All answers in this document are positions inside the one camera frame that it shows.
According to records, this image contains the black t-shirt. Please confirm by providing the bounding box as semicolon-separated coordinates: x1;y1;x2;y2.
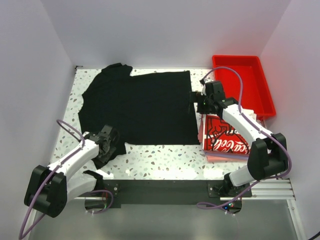
78;63;199;156

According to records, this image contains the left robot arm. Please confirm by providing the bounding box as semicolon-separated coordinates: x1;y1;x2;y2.
24;125;120;218

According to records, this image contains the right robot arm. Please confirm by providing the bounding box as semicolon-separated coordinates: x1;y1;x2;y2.
190;80;292;197

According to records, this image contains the folded red coca-cola t-shirt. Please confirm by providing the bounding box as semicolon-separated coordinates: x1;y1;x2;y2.
198;114;251;157

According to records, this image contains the red plastic bin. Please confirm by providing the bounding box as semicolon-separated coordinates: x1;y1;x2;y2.
211;55;277;120

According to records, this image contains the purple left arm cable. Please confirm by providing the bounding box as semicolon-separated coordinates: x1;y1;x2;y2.
18;119;115;240

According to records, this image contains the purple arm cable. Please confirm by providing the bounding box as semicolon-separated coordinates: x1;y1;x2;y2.
18;119;115;240
196;66;293;215

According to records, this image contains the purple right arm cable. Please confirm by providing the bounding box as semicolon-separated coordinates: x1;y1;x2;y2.
196;66;293;215

